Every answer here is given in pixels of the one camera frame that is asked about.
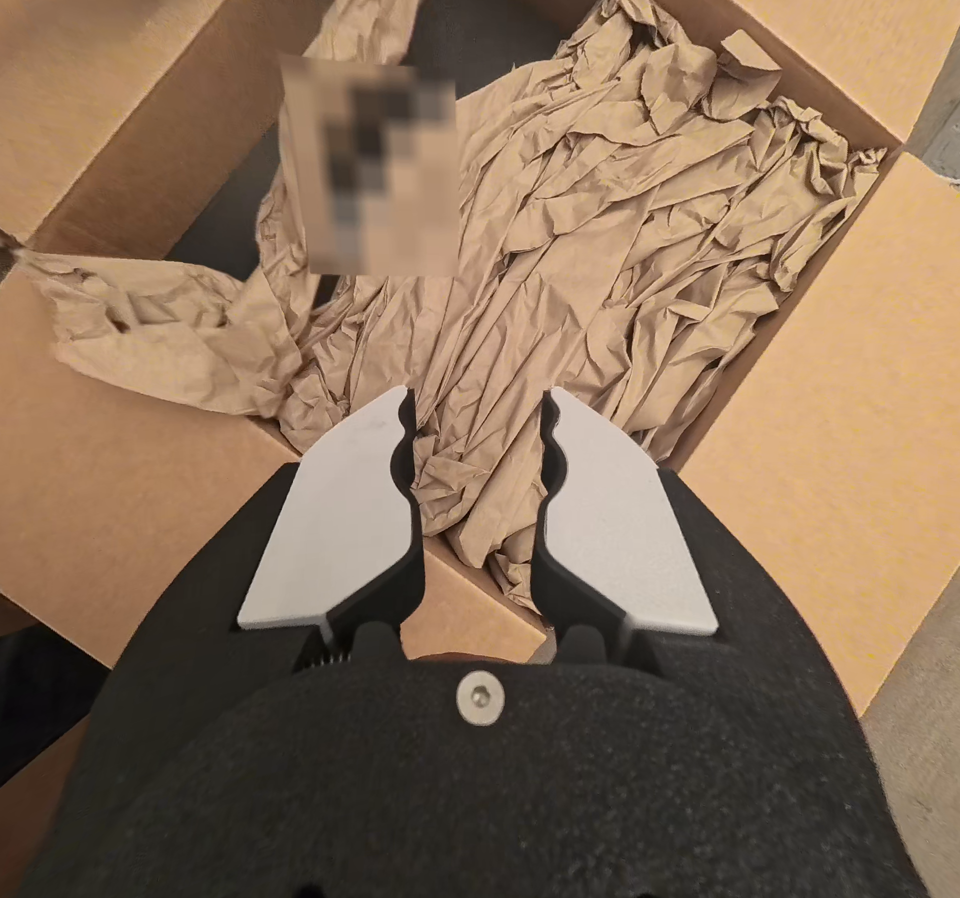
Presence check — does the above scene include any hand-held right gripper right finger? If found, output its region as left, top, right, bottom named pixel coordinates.
left=529, top=386, right=720, bottom=645

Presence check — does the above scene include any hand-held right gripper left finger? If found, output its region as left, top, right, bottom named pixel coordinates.
left=237, top=386, right=428, bottom=644

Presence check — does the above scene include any large cardboard box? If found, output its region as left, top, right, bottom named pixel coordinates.
left=0, top=0, right=960, bottom=719

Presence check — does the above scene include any brown packing paper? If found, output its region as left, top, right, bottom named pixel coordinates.
left=21, top=0, right=891, bottom=617

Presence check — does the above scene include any dark printed product box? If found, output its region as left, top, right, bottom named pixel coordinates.
left=161, top=0, right=567, bottom=272

